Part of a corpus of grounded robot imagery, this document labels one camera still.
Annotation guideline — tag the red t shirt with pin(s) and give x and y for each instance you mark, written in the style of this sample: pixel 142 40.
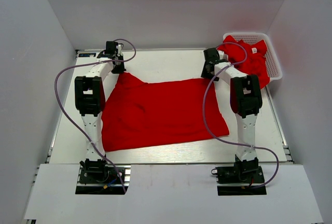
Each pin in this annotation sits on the red t shirt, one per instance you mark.
pixel 138 114

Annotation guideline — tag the red t shirts pile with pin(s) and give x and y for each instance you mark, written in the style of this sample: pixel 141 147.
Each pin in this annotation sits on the red t shirts pile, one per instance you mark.
pixel 255 62

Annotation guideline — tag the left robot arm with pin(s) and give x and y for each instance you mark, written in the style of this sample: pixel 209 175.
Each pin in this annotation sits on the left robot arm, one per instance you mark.
pixel 90 102

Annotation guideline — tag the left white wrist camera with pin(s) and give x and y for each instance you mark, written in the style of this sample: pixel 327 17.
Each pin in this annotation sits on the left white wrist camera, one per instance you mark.
pixel 120 49

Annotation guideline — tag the blue table label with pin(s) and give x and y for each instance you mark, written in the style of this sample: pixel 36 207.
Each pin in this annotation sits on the blue table label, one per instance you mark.
pixel 86 54

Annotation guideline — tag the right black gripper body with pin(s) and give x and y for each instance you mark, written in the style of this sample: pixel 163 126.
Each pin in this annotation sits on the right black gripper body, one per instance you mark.
pixel 208 75

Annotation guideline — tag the white plastic basket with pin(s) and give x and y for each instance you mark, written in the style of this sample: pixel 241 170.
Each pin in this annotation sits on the white plastic basket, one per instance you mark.
pixel 272 64

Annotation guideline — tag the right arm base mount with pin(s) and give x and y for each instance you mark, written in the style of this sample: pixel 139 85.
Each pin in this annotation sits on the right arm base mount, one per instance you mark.
pixel 231 183

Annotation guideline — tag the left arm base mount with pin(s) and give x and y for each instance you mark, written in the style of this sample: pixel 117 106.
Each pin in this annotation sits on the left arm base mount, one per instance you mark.
pixel 95 181

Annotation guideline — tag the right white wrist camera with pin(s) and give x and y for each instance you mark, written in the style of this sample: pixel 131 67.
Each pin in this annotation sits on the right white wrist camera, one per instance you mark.
pixel 223 55

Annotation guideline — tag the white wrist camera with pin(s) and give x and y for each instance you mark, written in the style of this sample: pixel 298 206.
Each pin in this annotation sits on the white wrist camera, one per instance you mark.
pixel 223 55
pixel 120 49

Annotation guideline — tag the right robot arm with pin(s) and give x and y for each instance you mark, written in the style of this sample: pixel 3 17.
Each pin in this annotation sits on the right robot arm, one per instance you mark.
pixel 245 102

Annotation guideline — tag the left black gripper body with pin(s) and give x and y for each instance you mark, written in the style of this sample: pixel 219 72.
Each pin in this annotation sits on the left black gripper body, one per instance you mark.
pixel 119 68

